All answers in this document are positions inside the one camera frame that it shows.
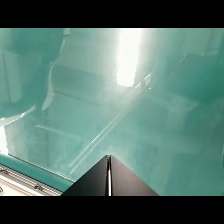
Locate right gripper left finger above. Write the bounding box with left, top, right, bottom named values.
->
left=61, top=154, right=110, bottom=197

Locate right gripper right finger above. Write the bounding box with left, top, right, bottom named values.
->
left=109, top=154, right=160, bottom=197

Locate silver frame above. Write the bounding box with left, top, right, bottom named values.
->
left=0, top=164, right=63, bottom=197

